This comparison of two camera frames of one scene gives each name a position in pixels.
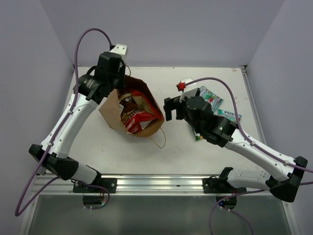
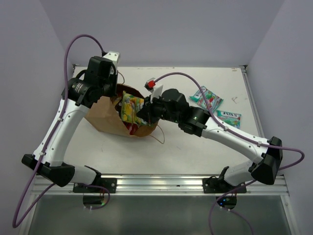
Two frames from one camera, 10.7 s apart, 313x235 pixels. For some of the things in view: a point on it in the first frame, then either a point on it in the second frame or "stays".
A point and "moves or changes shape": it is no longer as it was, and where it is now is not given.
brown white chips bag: x=129 y=104 -> x=114 y=100
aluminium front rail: x=163 y=184 stays
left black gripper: x=122 y=70 -> x=112 y=92
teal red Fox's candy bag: x=214 y=101 stays
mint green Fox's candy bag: x=229 y=115 stays
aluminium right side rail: x=254 y=103 stays
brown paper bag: x=110 y=111 moves or changes shape
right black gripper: x=171 y=104 -> x=146 y=112
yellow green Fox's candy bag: x=198 y=137 moves or changes shape
